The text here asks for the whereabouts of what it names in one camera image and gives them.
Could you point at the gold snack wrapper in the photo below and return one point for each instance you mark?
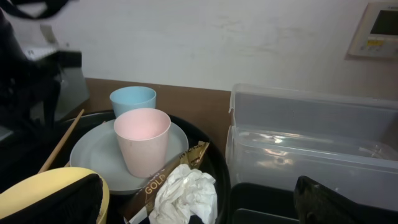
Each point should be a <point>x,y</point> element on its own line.
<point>139,207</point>

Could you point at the rectangular black tray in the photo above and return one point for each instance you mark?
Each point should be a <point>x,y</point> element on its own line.
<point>251,203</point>

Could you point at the wall control panel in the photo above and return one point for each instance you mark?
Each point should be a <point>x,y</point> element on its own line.
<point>376,35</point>

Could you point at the round black tray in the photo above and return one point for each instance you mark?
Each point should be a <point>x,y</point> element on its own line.
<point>23,155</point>

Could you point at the wooden chopstick on tray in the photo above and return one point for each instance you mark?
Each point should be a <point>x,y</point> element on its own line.
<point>60,144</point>

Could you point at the white tissue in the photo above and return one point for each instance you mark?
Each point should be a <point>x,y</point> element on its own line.
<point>186,192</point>

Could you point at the clear plastic bin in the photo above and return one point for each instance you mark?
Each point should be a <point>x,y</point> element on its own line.
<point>346,143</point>

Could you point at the pink cup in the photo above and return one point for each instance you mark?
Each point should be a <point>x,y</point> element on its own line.
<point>142,140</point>

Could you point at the light blue cup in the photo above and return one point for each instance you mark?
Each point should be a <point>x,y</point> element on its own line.
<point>132,97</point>

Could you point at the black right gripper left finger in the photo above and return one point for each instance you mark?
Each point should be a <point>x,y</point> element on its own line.
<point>79,202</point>

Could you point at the yellow bowl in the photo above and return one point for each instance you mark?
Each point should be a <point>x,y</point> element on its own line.
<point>41,185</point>

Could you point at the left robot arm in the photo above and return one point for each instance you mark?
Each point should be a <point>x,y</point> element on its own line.
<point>29,90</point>

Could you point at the grey plate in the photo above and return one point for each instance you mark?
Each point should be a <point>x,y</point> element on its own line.
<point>99,150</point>

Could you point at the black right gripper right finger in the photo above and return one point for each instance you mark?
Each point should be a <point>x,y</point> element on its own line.
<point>317,204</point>

